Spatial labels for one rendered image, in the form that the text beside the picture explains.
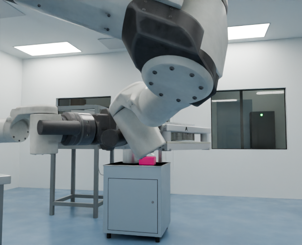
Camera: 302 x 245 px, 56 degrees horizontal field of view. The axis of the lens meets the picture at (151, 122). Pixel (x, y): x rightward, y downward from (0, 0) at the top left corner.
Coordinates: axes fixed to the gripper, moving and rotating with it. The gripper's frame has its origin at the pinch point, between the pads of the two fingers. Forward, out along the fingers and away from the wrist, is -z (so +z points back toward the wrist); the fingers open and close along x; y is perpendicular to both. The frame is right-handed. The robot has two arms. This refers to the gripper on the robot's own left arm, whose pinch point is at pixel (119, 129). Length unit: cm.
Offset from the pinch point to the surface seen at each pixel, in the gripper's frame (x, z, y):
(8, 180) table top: 20, 14, -59
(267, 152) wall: 34, -455, -167
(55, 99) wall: -82, -216, -528
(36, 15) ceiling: -183, -107, -351
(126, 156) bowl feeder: 23, -144, -183
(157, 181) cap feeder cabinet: 47, -146, -136
